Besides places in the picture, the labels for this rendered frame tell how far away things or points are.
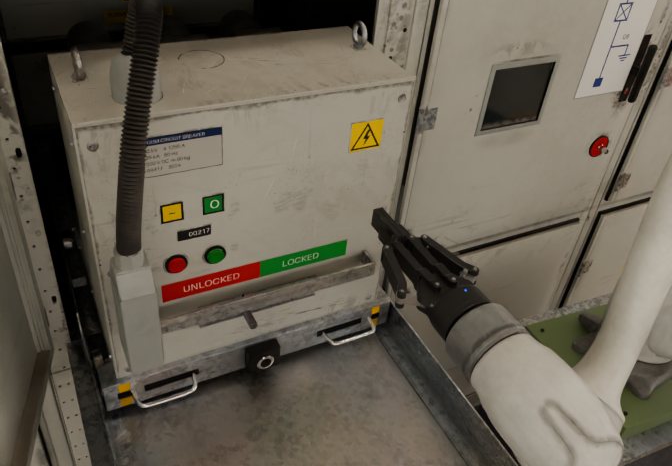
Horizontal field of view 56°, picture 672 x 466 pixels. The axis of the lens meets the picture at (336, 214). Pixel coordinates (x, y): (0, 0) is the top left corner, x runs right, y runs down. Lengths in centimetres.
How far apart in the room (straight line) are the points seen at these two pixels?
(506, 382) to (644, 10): 103
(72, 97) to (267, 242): 36
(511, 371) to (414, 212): 74
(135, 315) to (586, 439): 55
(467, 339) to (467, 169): 72
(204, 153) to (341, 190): 25
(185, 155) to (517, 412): 52
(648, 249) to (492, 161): 65
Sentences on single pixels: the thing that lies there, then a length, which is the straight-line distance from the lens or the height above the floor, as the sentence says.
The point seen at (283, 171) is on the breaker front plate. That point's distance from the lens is 94.
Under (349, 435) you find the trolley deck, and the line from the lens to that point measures 114.
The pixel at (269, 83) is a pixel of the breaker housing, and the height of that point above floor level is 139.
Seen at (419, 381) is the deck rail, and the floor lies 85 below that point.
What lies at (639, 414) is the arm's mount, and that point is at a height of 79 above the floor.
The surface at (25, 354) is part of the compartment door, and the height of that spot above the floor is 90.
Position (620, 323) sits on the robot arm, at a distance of 89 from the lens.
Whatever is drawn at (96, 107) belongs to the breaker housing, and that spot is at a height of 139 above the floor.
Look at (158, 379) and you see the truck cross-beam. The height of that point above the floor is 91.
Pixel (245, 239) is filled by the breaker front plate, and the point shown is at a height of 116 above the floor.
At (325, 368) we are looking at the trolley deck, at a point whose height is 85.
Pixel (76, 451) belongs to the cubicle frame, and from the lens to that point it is 156.
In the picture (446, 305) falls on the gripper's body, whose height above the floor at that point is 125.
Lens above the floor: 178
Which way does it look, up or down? 37 degrees down
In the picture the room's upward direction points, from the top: 7 degrees clockwise
